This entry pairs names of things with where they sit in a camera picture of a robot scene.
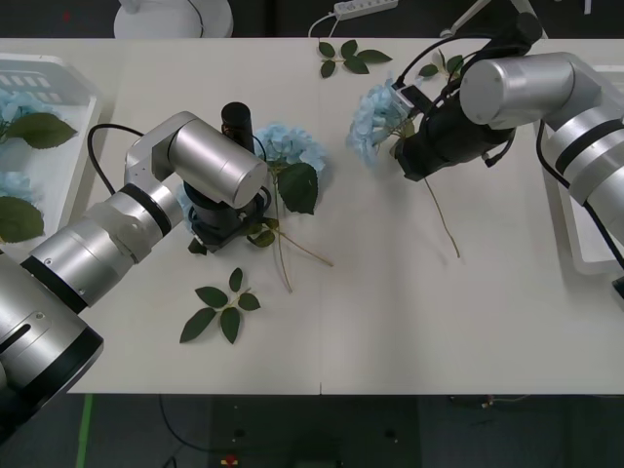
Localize round white machine base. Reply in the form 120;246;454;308
113;0;235;40

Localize loose green leaf twig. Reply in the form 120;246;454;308
318;39;394;79
417;48;465;80
178;266;262;345

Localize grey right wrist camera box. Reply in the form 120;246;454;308
391;83;432;118

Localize black floor cable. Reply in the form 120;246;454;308
157;393;212;452

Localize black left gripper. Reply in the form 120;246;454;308
187;217;247;255

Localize white power strip with cable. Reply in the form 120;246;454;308
307;0;399;39

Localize white stand legs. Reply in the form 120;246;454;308
438;0;550;40

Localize shallow white box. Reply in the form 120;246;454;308
0;53;103;245
534;65;624;277

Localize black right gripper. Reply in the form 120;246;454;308
397;127;443;182

